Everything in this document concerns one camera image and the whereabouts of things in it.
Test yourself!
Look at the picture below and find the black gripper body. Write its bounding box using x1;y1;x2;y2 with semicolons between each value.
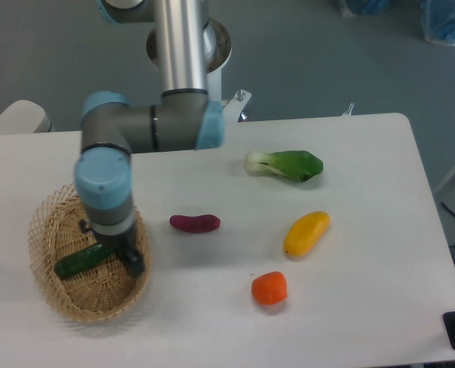
78;219;136;251

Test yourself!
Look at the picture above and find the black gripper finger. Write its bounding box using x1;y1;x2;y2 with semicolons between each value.
118;247;145;277

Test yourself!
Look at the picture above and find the dark green cucumber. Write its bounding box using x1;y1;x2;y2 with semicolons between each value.
54;243;115;279

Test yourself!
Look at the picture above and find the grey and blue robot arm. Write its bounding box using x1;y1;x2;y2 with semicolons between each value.
74;1;224;277

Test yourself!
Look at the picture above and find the woven wicker basket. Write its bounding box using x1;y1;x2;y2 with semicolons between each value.
28;184;151;323

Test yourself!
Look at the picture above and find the purple sweet potato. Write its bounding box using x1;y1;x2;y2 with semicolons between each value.
169;214;221;234

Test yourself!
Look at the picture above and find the orange carrot chunk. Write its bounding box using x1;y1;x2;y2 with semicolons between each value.
251;271;288;305

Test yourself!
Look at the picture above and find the white chair armrest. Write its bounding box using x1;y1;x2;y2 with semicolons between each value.
0;100;56;136

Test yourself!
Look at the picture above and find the yellow mango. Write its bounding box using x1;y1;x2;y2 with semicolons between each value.
283;211;331;258

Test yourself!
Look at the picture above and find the green bok choy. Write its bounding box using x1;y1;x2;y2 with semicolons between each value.
244;150;324;182

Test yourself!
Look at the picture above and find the blue plastic bag left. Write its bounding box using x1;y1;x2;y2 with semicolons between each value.
338;0;391;17

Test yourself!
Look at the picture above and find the blue plastic bag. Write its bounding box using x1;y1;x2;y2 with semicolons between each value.
338;0;391;17
421;0;455;46

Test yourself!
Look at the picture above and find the blue plastic bag right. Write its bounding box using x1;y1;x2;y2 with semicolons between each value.
421;0;455;46

